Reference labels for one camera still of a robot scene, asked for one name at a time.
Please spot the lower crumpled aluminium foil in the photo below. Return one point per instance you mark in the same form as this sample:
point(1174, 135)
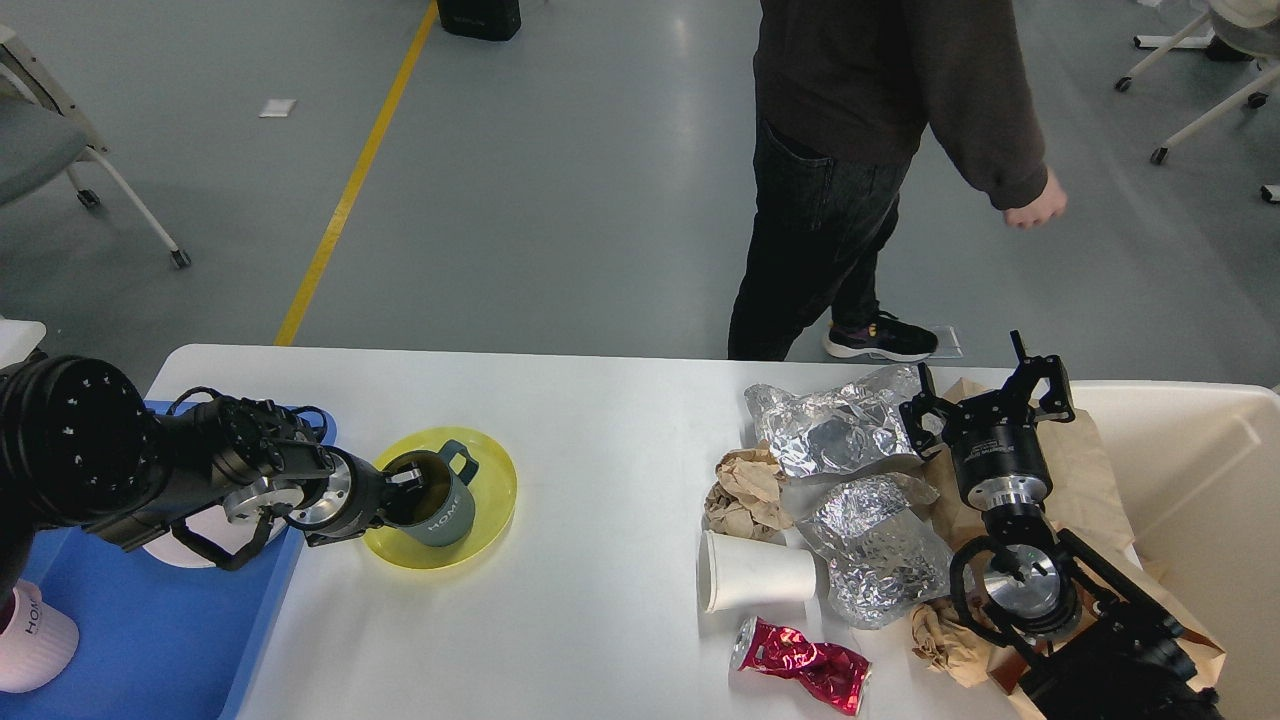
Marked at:
point(882, 557)

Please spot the small crumpled brown paper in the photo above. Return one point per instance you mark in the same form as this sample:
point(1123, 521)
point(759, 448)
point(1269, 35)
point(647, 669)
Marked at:
point(947, 646)

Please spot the person in dark clothes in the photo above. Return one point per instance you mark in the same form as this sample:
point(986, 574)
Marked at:
point(844, 92)

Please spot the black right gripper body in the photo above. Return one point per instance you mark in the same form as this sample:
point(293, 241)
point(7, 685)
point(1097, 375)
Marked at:
point(999, 466)

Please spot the crumpled aluminium foil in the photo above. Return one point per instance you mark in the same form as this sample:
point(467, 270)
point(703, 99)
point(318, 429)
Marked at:
point(855, 429)
point(882, 557)

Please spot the yellow plastic plate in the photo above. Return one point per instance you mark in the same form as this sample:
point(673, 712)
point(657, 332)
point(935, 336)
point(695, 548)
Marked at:
point(494, 490)

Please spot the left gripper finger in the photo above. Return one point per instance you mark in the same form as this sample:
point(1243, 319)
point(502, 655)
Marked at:
point(406, 478)

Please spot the beige plastic bin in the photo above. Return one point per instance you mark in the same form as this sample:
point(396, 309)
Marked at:
point(1195, 470)

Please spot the upper crumpled aluminium foil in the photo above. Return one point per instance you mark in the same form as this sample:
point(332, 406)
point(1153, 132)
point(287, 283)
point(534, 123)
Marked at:
point(855, 429)

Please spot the crumpled brown paper ball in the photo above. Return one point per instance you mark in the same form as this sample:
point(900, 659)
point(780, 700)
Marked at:
point(746, 500)

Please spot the pink mug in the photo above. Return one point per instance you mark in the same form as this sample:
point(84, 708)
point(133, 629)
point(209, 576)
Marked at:
point(38, 642)

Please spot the grey office chair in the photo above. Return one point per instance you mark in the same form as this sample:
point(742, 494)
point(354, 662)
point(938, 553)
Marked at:
point(45, 134)

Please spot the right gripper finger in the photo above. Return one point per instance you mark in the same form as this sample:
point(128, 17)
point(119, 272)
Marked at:
point(1038, 389)
point(931, 422)

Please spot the pink plate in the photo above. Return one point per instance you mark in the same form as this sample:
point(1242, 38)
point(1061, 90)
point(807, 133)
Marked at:
point(211, 524)

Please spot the right floor socket plate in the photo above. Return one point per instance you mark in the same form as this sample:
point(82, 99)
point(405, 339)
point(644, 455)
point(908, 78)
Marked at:
point(948, 346)

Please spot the person's hand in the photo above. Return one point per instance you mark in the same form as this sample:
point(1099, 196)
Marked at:
point(1051, 203)

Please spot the white side table corner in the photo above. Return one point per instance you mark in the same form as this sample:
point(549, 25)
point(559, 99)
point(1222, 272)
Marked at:
point(19, 338)

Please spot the black box on floor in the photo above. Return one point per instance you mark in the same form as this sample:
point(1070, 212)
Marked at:
point(489, 20)

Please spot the dark green mug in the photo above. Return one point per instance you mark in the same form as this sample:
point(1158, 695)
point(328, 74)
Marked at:
point(442, 510)

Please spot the white paper cup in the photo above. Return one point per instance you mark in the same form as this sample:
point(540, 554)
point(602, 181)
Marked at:
point(735, 572)

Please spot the blue plastic tray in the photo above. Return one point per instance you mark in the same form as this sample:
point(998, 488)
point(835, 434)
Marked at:
point(155, 641)

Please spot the brown paper bag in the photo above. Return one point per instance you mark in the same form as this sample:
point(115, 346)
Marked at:
point(1085, 499)

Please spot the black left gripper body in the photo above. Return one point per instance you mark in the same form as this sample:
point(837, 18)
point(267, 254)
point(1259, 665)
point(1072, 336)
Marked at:
point(343, 506)

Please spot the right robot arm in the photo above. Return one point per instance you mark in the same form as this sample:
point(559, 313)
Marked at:
point(1095, 644)

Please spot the crushed red can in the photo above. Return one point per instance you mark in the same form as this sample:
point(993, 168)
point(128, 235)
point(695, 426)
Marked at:
point(829, 672)

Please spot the white chair base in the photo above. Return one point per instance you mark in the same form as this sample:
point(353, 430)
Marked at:
point(1189, 94)

